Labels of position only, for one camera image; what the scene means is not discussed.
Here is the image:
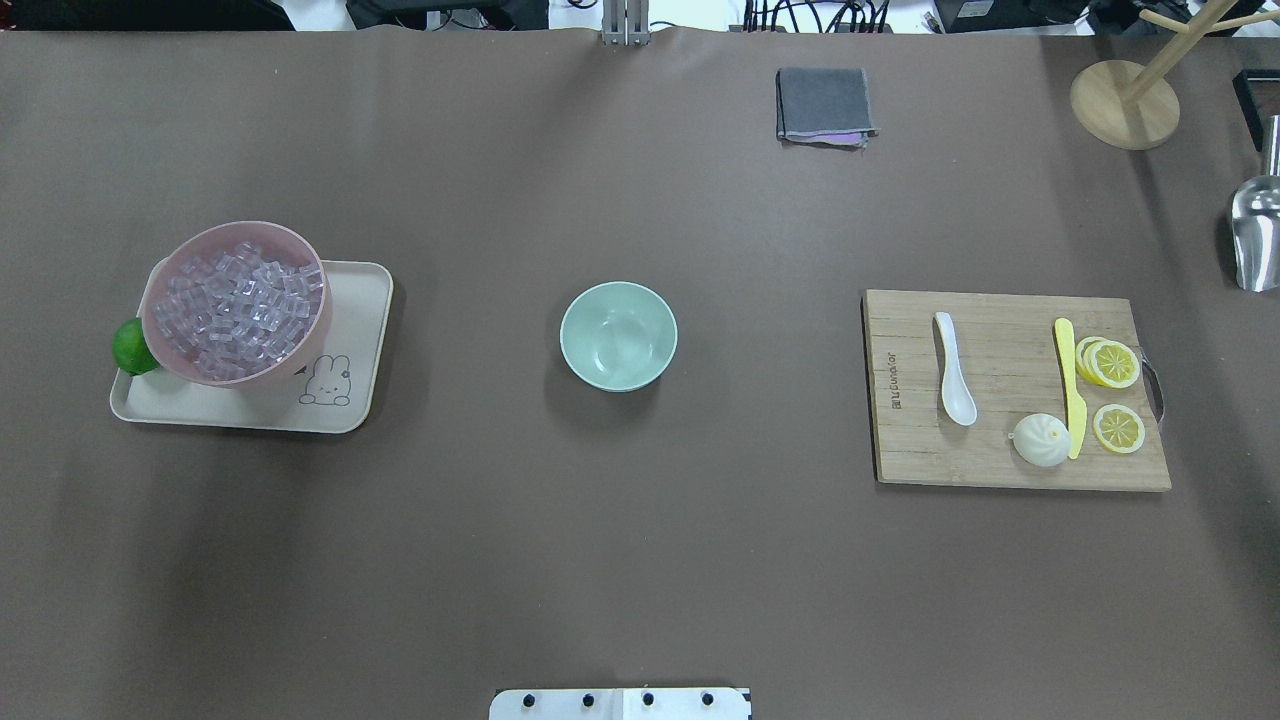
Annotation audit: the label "white ceramic spoon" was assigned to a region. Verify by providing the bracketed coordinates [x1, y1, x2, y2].
[934, 313, 979, 427]

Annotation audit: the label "mint green bowl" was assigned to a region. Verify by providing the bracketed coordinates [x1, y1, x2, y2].
[558, 281, 680, 393]

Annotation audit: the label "pink bowl of ice cubes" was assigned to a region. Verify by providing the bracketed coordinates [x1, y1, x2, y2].
[140, 222, 334, 388]

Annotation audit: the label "metal ice scoop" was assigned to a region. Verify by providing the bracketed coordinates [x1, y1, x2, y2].
[1230, 115, 1279, 293]

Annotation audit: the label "cream rabbit tray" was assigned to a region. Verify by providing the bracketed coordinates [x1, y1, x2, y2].
[109, 260, 394, 434]

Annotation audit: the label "folded grey cloth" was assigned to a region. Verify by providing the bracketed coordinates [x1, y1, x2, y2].
[774, 67, 881, 149]

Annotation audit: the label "yellow plastic knife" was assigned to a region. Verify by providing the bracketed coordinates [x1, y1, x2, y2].
[1053, 316, 1088, 460]

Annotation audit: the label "stacked lemon slices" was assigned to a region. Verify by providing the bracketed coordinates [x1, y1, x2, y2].
[1075, 336, 1142, 389]

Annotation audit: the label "single lemon slice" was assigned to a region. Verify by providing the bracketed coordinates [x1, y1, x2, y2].
[1091, 404, 1146, 454]

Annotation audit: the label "green lime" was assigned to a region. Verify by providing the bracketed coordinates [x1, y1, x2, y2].
[111, 316, 160, 375]

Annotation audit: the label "wooden mug tree stand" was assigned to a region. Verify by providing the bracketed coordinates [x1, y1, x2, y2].
[1069, 1, 1279, 151]

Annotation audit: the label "dark tray at table edge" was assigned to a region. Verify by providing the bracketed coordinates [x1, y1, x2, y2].
[1231, 68, 1279, 152]

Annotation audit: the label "aluminium frame post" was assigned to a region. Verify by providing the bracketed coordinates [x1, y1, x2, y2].
[599, 0, 652, 47]

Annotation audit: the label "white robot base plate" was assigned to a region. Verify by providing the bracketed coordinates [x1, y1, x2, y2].
[488, 685, 754, 719]

